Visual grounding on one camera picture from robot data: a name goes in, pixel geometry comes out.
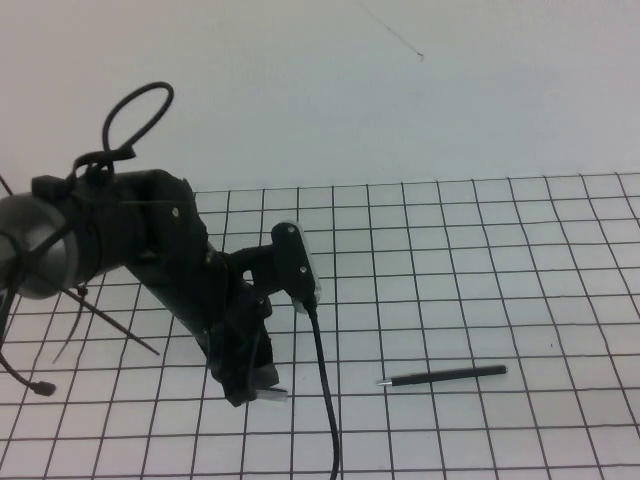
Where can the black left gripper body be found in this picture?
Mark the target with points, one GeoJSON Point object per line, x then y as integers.
{"type": "Point", "coordinates": [150, 235]}

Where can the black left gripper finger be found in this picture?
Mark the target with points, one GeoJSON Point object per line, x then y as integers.
{"type": "Point", "coordinates": [235, 365]}
{"type": "Point", "coordinates": [257, 310]}

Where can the translucent pen cap black clip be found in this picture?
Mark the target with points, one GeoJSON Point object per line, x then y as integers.
{"type": "Point", "coordinates": [276, 396]}

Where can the black ballpoint pen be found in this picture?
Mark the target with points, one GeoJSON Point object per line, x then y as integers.
{"type": "Point", "coordinates": [445, 375]}

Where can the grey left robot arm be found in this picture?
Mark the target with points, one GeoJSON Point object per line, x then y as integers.
{"type": "Point", "coordinates": [30, 225]}

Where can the black zip tie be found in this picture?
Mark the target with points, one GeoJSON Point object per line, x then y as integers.
{"type": "Point", "coordinates": [72, 327]}
{"type": "Point", "coordinates": [120, 330]}

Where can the white sheet with black grid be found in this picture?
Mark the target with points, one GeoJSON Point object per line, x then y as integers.
{"type": "Point", "coordinates": [450, 280]}

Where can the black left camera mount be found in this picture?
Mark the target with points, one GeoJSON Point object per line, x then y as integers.
{"type": "Point", "coordinates": [257, 265]}

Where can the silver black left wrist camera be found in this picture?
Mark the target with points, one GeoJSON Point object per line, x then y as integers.
{"type": "Point", "coordinates": [295, 260]}

